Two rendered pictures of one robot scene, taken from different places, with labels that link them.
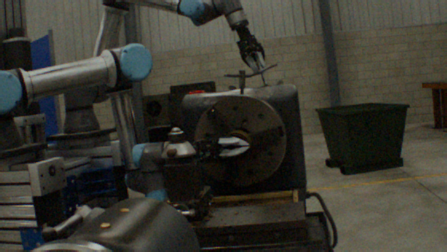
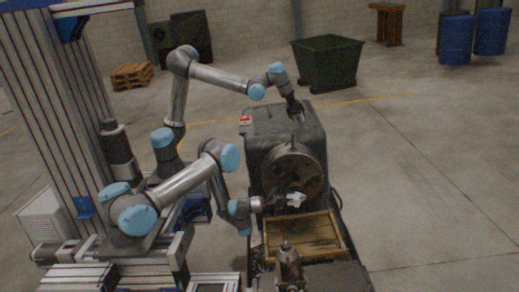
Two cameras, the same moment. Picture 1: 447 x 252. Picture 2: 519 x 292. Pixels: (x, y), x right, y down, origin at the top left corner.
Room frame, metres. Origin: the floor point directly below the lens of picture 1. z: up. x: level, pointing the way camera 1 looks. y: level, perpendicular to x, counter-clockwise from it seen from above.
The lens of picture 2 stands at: (0.17, 0.25, 2.01)
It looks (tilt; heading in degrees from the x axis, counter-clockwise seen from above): 26 degrees down; 354
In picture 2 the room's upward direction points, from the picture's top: 8 degrees counter-clockwise
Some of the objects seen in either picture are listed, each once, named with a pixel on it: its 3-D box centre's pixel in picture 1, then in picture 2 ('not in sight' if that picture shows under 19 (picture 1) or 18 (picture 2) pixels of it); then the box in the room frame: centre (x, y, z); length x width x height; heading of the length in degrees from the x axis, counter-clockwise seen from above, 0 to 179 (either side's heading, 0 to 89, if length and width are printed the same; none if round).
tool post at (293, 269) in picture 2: (183, 176); (290, 263); (1.08, 0.11, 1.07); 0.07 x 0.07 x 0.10; 82
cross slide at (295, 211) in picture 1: (214, 226); (308, 286); (1.06, 0.05, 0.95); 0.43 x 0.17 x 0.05; 82
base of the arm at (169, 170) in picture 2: (80, 119); (169, 163); (1.81, 0.57, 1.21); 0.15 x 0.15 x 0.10
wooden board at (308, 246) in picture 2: (239, 211); (300, 235); (1.41, -0.01, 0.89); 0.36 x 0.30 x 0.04; 82
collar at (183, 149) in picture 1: (178, 149); (286, 251); (1.08, 0.12, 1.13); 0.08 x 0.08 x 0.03
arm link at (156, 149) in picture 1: (151, 155); (240, 207); (1.48, 0.25, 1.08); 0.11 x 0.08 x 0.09; 81
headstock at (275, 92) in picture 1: (247, 133); (281, 145); (2.06, -0.08, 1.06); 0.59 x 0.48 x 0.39; 172
